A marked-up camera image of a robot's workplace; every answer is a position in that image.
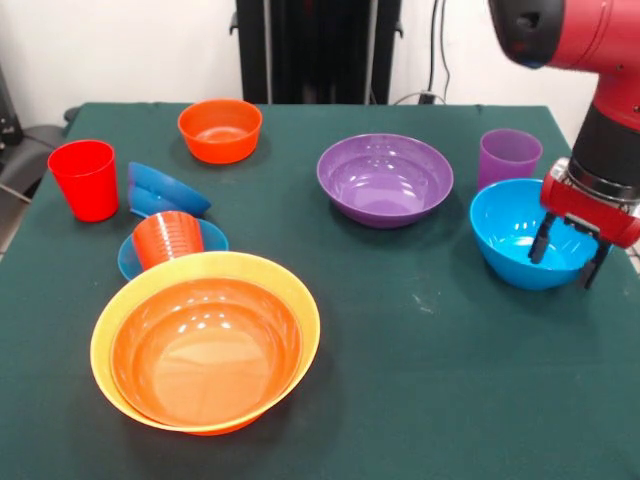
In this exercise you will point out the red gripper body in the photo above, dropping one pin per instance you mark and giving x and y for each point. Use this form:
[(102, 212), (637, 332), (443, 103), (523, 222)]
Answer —
[(590, 215)]

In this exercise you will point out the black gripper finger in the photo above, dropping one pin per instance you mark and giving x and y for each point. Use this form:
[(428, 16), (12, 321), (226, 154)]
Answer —
[(541, 245), (595, 270)]

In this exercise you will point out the large light blue bowl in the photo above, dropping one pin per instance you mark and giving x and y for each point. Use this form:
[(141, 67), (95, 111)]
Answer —
[(505, 235)]

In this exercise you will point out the purple bowl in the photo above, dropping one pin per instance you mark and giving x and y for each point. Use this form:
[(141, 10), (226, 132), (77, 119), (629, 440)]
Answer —
[(385, 185)]

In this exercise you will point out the small light blue bowl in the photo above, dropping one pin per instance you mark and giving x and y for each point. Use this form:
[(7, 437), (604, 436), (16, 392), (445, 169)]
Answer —
[(215, 237)]

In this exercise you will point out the small orange bowl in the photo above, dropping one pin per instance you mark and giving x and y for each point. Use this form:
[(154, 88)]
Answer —
[(220, 145)]

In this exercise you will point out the wide orange bowl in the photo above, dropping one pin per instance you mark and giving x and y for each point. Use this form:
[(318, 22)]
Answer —
[(205, 360)]

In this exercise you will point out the orange cup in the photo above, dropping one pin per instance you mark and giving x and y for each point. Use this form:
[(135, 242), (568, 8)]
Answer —
[(167, 240)]

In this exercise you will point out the small dark blue bowl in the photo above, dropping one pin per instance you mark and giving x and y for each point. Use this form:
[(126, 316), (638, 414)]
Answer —
[(160, 192)]

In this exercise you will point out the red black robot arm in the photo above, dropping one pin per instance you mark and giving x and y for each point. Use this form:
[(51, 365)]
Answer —
[(600, 50)]

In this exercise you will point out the purple cup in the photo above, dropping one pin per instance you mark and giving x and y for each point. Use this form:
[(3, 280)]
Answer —
[(510, 160)]

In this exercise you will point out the dark green table cloth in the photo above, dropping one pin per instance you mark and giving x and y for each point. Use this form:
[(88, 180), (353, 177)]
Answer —
[(450, 400)]

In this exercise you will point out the large yellow bowl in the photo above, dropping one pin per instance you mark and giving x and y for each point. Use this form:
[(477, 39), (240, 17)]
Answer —
[(295, 295)]

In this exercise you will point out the red cup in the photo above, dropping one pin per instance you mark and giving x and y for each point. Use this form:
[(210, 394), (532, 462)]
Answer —
[(85, 185)]

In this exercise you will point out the black office chair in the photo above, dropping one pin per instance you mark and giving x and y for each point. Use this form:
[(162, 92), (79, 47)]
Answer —
[(30, 145)]

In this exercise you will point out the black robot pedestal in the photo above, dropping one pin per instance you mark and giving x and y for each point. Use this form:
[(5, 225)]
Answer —
[(320, 50)]

